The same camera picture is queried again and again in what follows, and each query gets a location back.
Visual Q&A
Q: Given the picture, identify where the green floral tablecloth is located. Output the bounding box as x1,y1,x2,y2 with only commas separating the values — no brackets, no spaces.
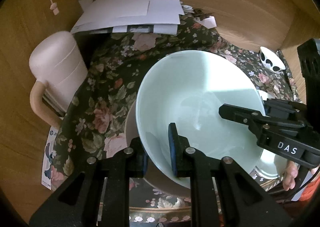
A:
56,14,300,227

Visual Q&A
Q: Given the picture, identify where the white plate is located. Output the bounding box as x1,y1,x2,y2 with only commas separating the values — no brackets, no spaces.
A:
254,89,287,179

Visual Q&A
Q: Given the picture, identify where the person's right hand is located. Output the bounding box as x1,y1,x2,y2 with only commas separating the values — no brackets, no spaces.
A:
284,161,301,192

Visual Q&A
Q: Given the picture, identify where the mint green bowl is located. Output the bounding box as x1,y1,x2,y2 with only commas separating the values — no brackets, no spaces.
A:
136,50,267,190

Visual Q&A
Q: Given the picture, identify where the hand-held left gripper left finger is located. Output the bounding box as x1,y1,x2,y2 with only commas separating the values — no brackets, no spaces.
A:
29,137,150,227

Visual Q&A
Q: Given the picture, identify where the stack of white papers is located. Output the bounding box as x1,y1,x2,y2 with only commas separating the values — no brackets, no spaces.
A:
71,0,185,35

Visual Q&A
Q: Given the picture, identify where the white bowl with black dots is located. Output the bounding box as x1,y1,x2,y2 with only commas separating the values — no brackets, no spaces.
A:
259,46,286,74

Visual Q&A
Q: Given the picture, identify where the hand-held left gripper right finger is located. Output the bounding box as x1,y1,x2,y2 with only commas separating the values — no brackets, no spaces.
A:
168,122,292,227

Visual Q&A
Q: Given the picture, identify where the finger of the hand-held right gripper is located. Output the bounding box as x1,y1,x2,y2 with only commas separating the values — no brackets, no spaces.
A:
264,98,308,122
219,103,307,129

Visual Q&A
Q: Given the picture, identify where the cartoon printed paper sheet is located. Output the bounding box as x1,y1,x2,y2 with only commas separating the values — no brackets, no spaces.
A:
41,127,60,190

